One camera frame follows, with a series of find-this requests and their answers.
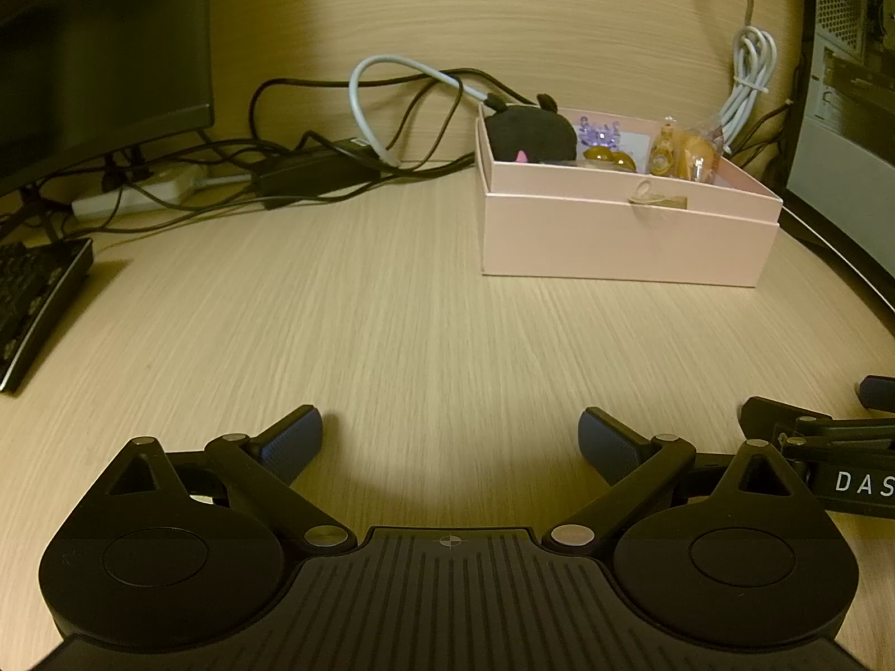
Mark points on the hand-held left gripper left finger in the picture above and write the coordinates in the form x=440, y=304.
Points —
x=290, y=444

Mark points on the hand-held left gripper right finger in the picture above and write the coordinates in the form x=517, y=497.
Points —
x=605, y=440

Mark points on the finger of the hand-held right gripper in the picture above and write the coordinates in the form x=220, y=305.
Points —
x=825, y=433
x=879, y=393

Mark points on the pink cardboard box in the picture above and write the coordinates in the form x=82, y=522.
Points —
x=615, y=244

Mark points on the chocolate balls packet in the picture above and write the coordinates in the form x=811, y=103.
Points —
x=601, y=154

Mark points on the clear pastry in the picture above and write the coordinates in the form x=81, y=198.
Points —
x=668, y=150

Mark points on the bread packet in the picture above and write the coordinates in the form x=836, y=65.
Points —
x=699, y=150

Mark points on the purple crystal ornament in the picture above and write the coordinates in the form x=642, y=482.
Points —
x=600, y=133

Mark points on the black plush toy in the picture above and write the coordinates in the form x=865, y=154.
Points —
x=531, y=133

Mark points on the black power adapter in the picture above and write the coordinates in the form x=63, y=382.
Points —
x=307, y=171

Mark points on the black keyboard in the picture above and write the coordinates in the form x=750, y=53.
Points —
x=35, y=293

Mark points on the white power strip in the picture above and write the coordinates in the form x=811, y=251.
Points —
x=133, y=192

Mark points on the black computer case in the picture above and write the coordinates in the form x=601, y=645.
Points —
x=846, y=84

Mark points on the black monitor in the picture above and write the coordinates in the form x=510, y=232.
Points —
x=91, y=49

